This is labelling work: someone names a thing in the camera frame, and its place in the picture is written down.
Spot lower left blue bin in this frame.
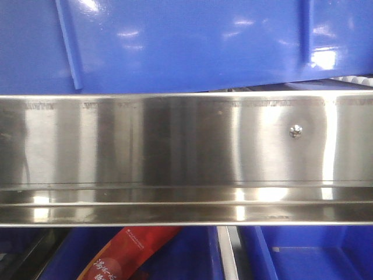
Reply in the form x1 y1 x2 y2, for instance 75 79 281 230
39 226 224 279

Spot stainless steel conveyor side rail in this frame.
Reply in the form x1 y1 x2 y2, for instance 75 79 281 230
1 90 372 227

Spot large blue plastic bin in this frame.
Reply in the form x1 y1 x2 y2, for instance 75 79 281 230
1 1 372 95

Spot silver screw in rail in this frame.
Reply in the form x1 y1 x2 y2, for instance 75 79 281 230
289 124 303 139

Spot red printed snack packet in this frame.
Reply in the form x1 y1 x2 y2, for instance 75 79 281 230
78 226 181 279

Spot lower right blue bin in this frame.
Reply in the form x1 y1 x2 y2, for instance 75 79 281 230
238 226 372 279

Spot steel divider bar below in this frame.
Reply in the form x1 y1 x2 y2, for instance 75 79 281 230
217 226 243 280

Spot white conveyor rollers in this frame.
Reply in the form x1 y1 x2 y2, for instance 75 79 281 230
332 75 373 88

